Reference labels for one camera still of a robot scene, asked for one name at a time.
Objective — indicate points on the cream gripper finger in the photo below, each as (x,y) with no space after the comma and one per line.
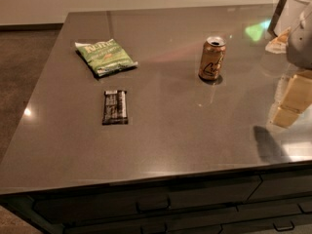
(283,117)
(295,93)

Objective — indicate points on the black rxbar chocolate bar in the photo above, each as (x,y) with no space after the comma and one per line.
(115,108)

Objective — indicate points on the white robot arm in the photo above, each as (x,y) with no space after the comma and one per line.
(299,48)

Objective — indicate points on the dark right drawer front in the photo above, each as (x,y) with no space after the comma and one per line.
(283,185)

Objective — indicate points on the dark drawer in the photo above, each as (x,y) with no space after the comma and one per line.
(280,215)
(146,200)
(283,185)

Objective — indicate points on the orange lacroix soda can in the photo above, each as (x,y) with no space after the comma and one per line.
(212,58)

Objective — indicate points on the dark lower drawer front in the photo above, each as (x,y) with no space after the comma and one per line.
(280,215)

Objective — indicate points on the green chip bag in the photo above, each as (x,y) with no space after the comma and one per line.
(105,58)

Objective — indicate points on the dark upper drawer front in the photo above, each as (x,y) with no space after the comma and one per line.
(146,200)

